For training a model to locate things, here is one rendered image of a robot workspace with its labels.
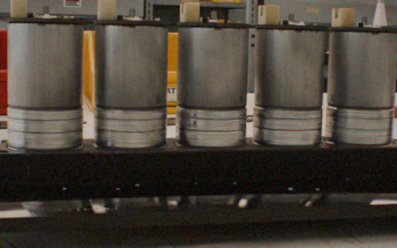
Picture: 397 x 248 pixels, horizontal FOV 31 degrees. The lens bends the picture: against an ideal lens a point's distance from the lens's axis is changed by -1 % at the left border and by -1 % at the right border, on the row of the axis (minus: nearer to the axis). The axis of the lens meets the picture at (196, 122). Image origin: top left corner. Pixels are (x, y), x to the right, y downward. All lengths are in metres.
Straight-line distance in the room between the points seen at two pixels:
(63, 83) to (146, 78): 0.03
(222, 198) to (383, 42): 0.08
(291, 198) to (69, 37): 0.08
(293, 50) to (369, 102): 0.03
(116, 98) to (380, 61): 0.09
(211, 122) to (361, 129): 0.05
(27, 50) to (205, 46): 0.06
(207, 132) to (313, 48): 0.05
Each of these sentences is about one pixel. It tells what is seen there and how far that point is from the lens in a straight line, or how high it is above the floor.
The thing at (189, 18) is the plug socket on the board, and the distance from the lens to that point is 0.24.
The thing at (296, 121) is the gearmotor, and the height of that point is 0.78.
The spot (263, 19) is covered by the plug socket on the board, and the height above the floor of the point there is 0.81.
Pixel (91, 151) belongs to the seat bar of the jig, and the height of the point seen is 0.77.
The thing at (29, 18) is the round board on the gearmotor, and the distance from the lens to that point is 0.23.
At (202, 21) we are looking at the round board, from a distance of 0.24.
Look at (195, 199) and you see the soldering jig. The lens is 0.21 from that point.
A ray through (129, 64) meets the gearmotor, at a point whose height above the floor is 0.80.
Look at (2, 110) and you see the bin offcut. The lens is 0.51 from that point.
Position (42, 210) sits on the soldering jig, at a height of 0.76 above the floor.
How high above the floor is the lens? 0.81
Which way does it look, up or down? 7 degrees down
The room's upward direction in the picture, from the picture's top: 1 degrees clockwise
